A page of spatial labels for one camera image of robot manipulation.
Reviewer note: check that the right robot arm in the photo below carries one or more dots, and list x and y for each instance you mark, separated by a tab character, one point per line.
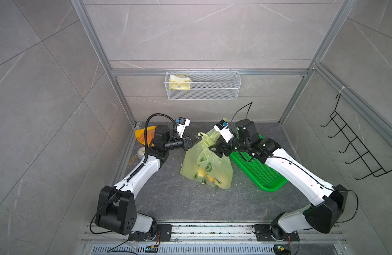
326	202

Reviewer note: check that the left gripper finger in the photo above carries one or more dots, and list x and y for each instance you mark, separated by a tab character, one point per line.
191	137
188	144

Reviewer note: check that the yellow wipes packet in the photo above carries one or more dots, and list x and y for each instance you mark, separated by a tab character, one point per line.
179	82

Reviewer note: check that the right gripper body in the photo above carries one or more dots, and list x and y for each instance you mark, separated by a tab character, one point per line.
234	145

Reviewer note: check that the aluminium mounting rail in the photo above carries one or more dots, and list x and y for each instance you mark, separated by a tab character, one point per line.
213	238

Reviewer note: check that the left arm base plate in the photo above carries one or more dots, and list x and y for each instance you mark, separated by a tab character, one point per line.
161	232

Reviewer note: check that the orange bagged fruit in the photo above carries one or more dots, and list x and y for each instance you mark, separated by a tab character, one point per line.
149	132

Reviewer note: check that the small grey alarm clock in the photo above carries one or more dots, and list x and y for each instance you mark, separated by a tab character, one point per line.
141	153

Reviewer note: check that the black wall hook rack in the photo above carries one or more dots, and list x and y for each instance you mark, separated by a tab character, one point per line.
356	144

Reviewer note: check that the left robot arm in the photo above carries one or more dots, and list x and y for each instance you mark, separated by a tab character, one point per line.
116	205

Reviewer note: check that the green plastic basket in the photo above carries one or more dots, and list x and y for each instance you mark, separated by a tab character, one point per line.
253	163

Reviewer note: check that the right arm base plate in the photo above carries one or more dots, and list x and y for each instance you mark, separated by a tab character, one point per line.
264	233

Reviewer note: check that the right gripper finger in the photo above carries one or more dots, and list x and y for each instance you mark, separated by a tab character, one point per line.
217	147
219	153

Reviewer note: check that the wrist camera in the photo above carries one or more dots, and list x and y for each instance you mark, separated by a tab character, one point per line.
180	126
224	129

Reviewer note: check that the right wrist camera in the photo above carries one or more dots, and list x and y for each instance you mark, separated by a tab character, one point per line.
224	129

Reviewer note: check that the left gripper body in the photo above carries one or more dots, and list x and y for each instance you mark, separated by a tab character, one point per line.
174	145

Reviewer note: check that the yellow-green plastic bag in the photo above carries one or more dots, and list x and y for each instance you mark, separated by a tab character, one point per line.
201	156

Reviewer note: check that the yellow plate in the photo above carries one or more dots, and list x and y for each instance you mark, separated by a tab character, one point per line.
143	135

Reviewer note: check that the yellow-green pear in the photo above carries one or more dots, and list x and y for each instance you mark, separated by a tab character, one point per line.
201	173

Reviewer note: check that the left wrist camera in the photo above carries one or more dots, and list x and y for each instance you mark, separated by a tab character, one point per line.
180	126

